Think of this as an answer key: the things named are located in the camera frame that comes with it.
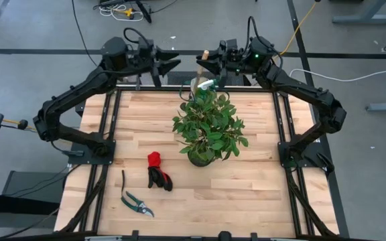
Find green plant in black pot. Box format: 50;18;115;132
172;89;249;167

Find black horizontal bar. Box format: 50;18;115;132
0;192;60;215

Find yellow cord with black knob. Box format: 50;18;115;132
1;118;38;132

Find white cable coil yellow plug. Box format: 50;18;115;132
98;3;145;22

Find black hanging cable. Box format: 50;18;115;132
71;0;100;68

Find red and black garden glove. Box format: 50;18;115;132
147;151;174;192

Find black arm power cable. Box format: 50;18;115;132
50;140;85;175

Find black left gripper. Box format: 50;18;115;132
127;37;182;88

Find green pruning shears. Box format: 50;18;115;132
120;169;155;218

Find beige gardening bag black handles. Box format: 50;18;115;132
178;77;229;102

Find black computer tower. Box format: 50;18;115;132
167;70;252;86

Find grey side table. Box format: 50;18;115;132
0;170;67;240

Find green spray bottle white nozzle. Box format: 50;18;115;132
197;78;219;92

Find grey desk base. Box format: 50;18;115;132
332;0;386;25

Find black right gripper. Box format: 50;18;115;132
196;38;251;88

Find black control box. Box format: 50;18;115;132
74;99;87;117

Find black aluminium table frame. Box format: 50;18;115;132
58;85;340;237

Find white floor cable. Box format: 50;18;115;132
288;63;386;88

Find yellow hanging power cable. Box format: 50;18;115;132
278;1;318;56

